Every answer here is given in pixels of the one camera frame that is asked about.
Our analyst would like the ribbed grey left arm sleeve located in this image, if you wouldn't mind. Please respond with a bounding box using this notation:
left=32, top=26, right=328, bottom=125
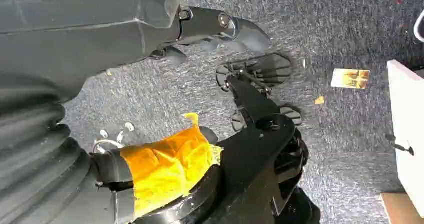
left=0, top=71, right=115, bottom=224

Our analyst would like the black latch on desk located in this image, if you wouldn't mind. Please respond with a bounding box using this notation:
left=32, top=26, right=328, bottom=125
left=385, top=133, right=416, bottom=157

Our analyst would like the white desk panel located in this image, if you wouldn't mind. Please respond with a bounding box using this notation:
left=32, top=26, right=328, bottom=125
left=386, top=59, right=424, bottom=218

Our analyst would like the wooden board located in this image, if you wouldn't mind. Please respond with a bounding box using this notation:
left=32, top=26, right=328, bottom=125
left=380, top=192, right=424, bottom=224

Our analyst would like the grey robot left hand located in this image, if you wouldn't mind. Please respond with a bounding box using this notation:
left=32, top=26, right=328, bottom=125
left=0, top=0, right=272, bottom=224

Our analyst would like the printed yellow card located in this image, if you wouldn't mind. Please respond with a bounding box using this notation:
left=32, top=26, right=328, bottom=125
left=330, top=68, right=371, bottom=91

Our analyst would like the black robot leg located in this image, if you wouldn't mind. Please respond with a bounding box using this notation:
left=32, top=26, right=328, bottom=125
left=132, top=76, right=322, bottom=224

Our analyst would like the white cable loop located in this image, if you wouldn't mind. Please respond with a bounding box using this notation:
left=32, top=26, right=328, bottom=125
left=413, top=9, right=424, bottom=44

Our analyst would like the thin white wire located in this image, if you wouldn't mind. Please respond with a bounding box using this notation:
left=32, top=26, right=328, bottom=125
left=92, top=138, right=125, bottom=155

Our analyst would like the black robot foot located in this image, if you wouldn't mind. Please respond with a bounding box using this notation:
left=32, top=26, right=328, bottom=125
left=215, top=51, right=303, bottom=133

